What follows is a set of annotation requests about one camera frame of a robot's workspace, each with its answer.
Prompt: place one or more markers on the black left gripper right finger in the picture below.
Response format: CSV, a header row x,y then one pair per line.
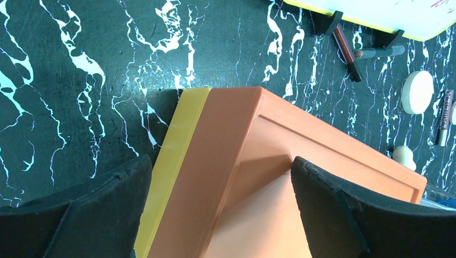
x,y
343,219

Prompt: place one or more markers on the yellow-framed whiteboard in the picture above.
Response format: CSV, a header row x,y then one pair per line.
x,y
420,20

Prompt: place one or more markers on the beige gourd makeup sponge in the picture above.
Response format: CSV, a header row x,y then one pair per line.
x,y
404,156

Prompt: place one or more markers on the dark red lip gloss tube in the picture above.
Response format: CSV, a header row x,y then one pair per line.
x,y
347,54

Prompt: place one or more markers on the orange drawer organizer box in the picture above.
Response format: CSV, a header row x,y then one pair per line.
x,y
221,184

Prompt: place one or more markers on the clear plastic drawer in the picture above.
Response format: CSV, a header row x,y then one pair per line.
x,y
437,198

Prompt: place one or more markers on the large round beige puff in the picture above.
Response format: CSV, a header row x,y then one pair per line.
x,y
417,92

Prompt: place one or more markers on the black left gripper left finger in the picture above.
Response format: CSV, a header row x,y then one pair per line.
x,y
97,218

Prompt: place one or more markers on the green silver makeup pen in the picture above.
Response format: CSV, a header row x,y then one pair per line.
x,y
369,53

